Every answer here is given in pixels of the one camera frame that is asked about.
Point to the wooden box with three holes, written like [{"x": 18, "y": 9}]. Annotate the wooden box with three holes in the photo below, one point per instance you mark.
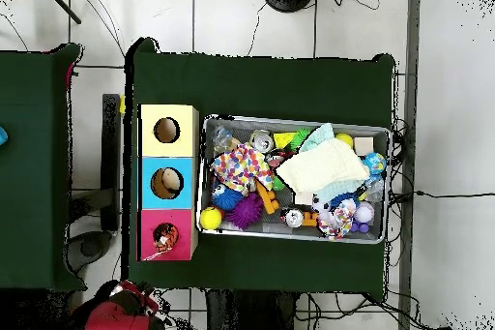
[{"x": 182, "y": 191}]

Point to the plain yellow ball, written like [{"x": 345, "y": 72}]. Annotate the plain yellow ball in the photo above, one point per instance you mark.
[{"x": 345, "y": 139}]

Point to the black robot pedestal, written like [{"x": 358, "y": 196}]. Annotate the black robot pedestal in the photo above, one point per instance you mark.
[{"x": 255, "y": 314}]

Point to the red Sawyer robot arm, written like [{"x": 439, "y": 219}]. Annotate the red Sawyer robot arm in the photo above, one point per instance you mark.
[{"x": 120, "y": 314}]

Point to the cream yellow cloth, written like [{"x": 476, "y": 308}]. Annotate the cream yellow cloth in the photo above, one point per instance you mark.
[{"x": 325, "y": 163}]

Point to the blue round object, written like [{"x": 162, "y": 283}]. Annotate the blue round object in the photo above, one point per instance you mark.
[{"x": 2, "y": 136}]

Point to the clear shallow mesh bin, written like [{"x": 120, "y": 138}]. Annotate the clear shallow mesh bin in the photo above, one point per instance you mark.
[{"x": 203, "y": 191}]

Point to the orange tiger toy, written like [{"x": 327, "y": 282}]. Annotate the orange tiger toy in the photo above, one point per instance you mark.
[{"x": 165, "y": 236}]

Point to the blue globe ball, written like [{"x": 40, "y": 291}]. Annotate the blue globe ball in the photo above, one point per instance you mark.
[{"x": 375, "y": 163}]

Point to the purple spiky ball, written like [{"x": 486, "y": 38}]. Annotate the purple spiky ball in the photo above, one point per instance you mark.
[{"x": 247, "y": 211}]

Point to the yellow smiley ball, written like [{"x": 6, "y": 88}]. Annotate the yellow smiley ball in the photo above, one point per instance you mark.
[{"x": 210, "y": 218}]

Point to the blue spiky ball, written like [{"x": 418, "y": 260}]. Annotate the blue spiky ball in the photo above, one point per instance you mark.
[{"x": 227, "y": 198}]

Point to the polka dot colourful cloth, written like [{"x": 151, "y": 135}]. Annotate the polka dot colourful cloth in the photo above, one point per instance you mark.
[
  {"x": 241, "y": 166},
  {"x": 336, "y": 220}
]

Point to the pale wooden block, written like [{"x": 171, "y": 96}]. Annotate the pale wooden block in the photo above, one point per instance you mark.
[{"x": 363, "y": 146}]

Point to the crushed silver can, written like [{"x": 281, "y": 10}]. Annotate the crushed silver can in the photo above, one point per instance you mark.
[{"x": 262, "y": 142}]

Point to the white baseball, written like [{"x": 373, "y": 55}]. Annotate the white baseball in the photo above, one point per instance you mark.
[{"x": 363, "y": 212}]

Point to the side table with green cloth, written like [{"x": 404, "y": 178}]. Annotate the side table with green cloth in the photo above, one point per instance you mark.
[{"x": 35, "y": 183}]

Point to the black rod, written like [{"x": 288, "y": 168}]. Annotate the black rod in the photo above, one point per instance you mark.
[{"x": 62, "y": 3}]

